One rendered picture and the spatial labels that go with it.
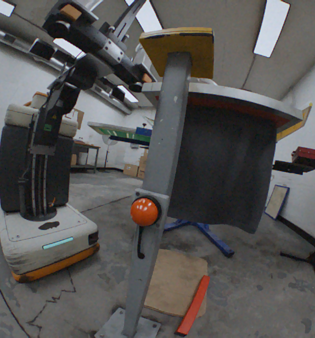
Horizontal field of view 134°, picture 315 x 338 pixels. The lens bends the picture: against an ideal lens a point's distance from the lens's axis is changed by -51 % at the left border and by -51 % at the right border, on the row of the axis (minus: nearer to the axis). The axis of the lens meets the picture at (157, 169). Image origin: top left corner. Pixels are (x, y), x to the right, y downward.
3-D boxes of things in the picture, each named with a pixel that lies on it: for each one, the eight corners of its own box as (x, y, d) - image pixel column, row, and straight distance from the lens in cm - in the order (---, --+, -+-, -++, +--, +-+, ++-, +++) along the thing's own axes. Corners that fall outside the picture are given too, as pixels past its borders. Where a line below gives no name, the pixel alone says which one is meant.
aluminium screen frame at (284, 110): (303, 120, 56) (302, 110, 58) (140, 91, 50) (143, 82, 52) (243, 150, 123) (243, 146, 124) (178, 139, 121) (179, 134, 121)
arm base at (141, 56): (117, 71, 75) (125, 51, 85) (131, 83, 82) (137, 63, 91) (142, 64, 66) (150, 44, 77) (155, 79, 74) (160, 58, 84)
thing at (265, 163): (258, 236, 58) (278, 123, 59) (145, 212, 53) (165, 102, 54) (255, 232, 60) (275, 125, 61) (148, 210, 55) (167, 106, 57)
